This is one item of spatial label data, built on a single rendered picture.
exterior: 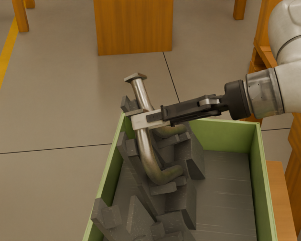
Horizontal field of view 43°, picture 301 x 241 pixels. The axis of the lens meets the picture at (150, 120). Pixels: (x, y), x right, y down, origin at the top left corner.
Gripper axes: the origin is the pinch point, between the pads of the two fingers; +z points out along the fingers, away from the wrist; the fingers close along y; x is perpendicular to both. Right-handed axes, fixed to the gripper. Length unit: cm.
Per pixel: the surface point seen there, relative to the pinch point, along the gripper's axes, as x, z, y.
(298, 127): 3, -31, -62
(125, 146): 4.3, 5.8, 1.5
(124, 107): -6.0, 8.6, -9.0
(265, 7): -49, -31, -85
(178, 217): 21.5, 1.0, -10.8
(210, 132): 1.1, -5.5, -40.9
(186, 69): -74, 34, -233
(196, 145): 4.2, -1.0, -37.0
